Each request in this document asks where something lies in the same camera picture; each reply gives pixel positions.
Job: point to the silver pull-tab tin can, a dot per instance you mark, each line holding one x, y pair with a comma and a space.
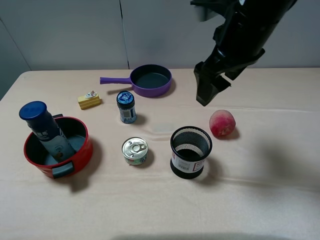
135, 151

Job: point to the purple frying pan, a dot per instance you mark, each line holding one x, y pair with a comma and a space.
148, 80

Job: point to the red pot with black handles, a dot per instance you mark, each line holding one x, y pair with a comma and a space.
77, 133

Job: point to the yellow toy cake slice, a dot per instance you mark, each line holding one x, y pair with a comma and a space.
89, 100

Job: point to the small blue-lidded jar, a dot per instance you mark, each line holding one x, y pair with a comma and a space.
126, 104

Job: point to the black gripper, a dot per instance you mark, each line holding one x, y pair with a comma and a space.
208, 72

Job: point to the red peach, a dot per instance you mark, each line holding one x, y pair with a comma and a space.
222, 123

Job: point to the blue and white yogurt bottle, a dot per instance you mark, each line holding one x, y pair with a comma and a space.
46, 129

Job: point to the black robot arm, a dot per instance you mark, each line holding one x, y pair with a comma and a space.
239, 41

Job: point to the black mesh pen holder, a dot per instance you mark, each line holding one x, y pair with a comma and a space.
190, 147

